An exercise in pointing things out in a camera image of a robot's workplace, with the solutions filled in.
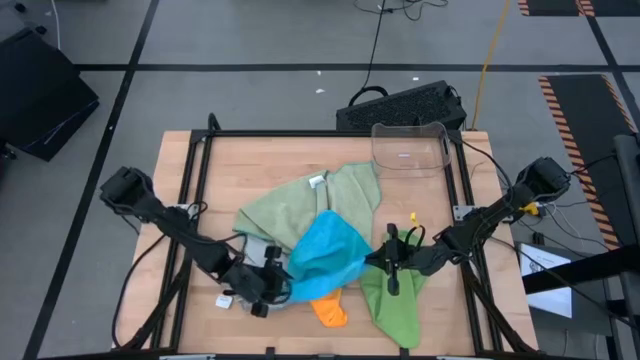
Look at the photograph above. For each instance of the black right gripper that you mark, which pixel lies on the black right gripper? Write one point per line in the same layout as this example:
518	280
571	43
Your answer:
412	260

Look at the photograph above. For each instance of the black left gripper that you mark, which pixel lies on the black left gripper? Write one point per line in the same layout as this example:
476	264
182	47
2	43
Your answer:
250	282

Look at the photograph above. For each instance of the grey microfiber towel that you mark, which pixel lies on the grey microfiber towel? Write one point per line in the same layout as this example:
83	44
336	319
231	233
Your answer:
256	250

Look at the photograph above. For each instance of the blue microfiber towel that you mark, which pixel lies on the blue microfiber towel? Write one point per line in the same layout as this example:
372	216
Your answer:
325	255

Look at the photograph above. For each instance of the sage green microfiber towel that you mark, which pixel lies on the sage green microfiber towel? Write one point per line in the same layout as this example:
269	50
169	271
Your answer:
280	210

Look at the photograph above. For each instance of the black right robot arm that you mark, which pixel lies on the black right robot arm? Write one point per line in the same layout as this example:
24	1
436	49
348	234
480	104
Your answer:
490	215

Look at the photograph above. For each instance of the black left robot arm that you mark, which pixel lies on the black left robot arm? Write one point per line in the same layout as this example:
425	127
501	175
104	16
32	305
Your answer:
165	215

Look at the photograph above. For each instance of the bright green microfiber towel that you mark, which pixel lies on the bright green microfiber towel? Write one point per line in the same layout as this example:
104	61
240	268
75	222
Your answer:
395	310

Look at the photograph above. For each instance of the orange microfiber towel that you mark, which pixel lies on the orange microfiber towel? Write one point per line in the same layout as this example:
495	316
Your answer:
330	310

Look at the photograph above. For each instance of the small white tag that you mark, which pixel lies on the small white tag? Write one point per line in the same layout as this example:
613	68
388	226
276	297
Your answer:
224	301

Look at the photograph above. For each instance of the clear plastic bin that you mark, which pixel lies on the clear plastic bin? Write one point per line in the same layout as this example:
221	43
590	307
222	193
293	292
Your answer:
410	150

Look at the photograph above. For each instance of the black perforated box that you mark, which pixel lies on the black perforated box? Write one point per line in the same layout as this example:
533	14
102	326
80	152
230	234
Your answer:
400	107

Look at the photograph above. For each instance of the yellow connector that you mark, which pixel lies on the yellow connector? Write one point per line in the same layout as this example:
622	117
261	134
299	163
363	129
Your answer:
530	209

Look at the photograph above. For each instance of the black bar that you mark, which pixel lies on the black bar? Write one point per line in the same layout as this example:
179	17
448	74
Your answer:
575	272

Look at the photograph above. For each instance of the black hazard-striped floor mat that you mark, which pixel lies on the black hazard-striped floor mat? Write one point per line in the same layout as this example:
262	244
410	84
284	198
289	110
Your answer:
590	140
550	6

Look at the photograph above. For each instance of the black case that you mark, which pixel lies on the black case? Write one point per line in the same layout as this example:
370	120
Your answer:
40	100

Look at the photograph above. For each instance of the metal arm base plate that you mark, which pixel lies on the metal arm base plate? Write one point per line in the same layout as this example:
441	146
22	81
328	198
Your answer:
182	210
460	212

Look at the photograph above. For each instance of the black metal table frame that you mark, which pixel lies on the black metal table frame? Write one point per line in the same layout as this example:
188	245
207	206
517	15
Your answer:
300	133

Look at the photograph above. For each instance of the black post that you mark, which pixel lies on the black post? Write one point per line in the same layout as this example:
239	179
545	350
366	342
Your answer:
629	200

